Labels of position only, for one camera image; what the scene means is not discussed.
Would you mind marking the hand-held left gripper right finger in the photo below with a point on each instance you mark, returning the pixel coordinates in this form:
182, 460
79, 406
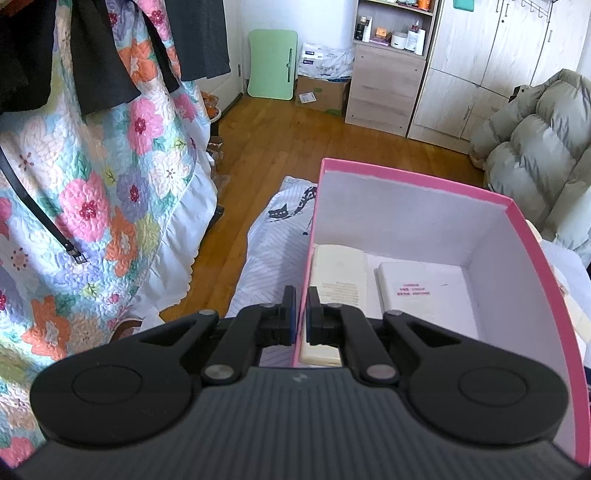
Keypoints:
310, 321

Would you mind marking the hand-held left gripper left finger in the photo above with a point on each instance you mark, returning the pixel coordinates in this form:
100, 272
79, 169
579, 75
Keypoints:
292, 318

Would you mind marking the pink cardboard box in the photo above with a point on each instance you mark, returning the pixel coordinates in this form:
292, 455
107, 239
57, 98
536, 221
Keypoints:
415, 217

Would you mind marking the cream soap bar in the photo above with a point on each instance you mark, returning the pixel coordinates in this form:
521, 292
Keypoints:
339, 272

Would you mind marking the white printed bedsheet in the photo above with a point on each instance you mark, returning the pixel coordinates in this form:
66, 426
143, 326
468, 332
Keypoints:
272, 258

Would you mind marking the white flat box red print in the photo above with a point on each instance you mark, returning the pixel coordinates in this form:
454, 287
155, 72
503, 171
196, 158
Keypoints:
431, 311

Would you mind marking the brown cardboard box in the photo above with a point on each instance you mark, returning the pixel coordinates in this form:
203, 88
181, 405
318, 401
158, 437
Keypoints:
330, 94

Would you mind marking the orange patterned bag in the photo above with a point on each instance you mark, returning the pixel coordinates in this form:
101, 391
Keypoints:
210, 106

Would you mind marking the floral quilt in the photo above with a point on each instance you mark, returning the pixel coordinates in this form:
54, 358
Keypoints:
92, 207

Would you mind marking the wooden shelf cabinet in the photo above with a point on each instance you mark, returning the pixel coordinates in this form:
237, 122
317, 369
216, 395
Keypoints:
383, 87

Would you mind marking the green folding table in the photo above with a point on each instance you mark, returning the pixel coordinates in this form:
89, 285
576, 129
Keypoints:
272, 64

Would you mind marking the plastic pack of tissue packets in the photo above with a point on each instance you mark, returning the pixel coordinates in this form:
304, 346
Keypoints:
328, 60

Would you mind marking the black belt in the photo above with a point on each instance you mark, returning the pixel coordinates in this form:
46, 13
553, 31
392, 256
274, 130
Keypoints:
41, 217

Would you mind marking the grey-green puffy jacket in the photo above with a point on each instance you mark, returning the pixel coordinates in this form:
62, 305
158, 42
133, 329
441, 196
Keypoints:
531, 147

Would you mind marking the white jar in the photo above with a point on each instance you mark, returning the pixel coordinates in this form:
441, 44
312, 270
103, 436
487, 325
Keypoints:
398, 40

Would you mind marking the black bottle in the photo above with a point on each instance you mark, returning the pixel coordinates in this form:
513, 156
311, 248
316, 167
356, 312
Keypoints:
362, 30

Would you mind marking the dark grey hanging garment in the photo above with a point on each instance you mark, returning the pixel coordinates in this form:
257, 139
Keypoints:
198, 37

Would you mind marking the white bottle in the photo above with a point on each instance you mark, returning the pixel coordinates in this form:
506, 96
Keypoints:
416, 40

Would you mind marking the light wooden wardrobe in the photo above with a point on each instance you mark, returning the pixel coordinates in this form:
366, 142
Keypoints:
480, 55

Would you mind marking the black hanging garment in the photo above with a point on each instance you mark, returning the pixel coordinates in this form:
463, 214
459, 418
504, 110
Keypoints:
69, 55

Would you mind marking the teal hanging card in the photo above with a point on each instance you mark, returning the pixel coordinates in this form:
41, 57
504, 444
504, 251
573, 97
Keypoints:
463, 4

